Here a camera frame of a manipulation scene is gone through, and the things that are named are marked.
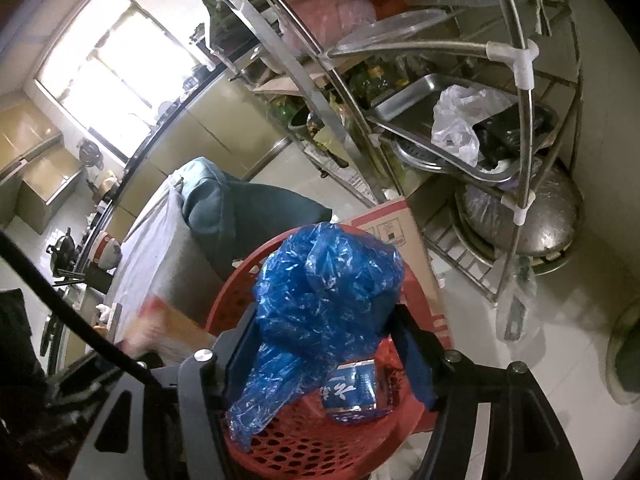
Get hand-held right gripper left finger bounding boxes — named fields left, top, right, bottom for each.
left=70, top=305, right=266, bottom=480

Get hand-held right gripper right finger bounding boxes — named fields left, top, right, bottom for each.
left=390, top=302, right=586, bottom=480

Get small beige cardboard box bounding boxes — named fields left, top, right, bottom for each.
left=120, top=295, right=217, bottom=367

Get red plastic basket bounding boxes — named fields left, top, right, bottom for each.
left=205, top=225, right=453, bottom=480

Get blue plastic bag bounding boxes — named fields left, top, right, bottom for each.
left=227, top=222, right=405, bottom=451

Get blue and white packet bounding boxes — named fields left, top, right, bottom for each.
left=320, top=360, right=396, bottom=423

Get clear plastic bag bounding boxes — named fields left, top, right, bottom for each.
left=495, top=255, right=543, bottom=343

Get cardboard box with red print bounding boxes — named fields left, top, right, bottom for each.
left=340, top=197, right=451, bottom=433

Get grey tablecloth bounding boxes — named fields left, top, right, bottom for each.
left=107, top=175, right=236, bottom=356

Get teal cloth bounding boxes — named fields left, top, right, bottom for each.
left=180, top=156, right=331, bottom=281

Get round steel basin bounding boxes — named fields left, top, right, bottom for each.
left=455, top=157, right=585, bottom=273

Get pale green round basin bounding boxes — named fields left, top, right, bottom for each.
left=605, top=305, right=640, bottom=406

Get black cooking pot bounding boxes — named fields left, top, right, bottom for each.
left=47, top=230, right=76, bottom=267

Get white plastic bag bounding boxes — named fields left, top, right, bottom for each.
left=431, top=85, right=516, bottom=166

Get black plastic bag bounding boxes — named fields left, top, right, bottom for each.
left=472, top=102, right=558, bottom=168

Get small desk fan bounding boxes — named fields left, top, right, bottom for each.
left=77, top=139, right=103, bottom=168

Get metal tray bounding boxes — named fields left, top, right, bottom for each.
left=367, top=74, right=501, bottom=126

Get metal storage rack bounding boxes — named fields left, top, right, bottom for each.
left=202, top=0, right=586, bottom=306

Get kitchen window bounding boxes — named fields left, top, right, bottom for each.
left=35, top=0, right=211, bottom=161

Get clear plastic lid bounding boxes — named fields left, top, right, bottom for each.
left=330, top=8, right=451, bottom=56

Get pink plastic bag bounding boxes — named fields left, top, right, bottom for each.
left=280, top=0, right=376, bottom=51

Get black cable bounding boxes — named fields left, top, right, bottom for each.
left=0, top=230, right=166, bottom=391

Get beige wall cabinets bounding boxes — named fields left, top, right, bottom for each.
left=0, top=95, right=83, bottom=236

